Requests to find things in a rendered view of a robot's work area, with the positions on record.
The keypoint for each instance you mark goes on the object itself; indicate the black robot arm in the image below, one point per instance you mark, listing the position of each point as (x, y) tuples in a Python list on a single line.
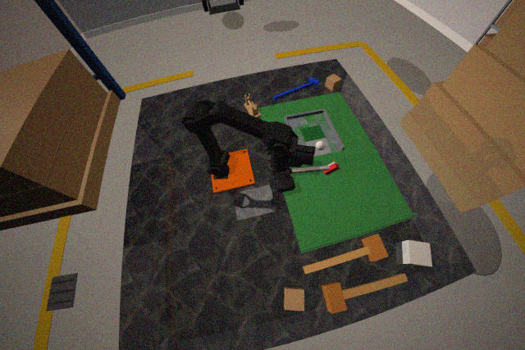
[(279, 138)]

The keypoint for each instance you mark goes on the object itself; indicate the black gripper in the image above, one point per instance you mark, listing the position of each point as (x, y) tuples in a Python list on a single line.
[(281, 175)]

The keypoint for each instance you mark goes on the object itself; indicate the green putting mat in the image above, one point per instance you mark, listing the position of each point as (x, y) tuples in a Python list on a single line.
[(360, 195)]

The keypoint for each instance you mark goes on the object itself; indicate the white ball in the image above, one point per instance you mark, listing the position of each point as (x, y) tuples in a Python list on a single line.
[(320, 145)]

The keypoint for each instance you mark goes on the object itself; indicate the white box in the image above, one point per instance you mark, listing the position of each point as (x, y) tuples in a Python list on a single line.
[(416, 253)]

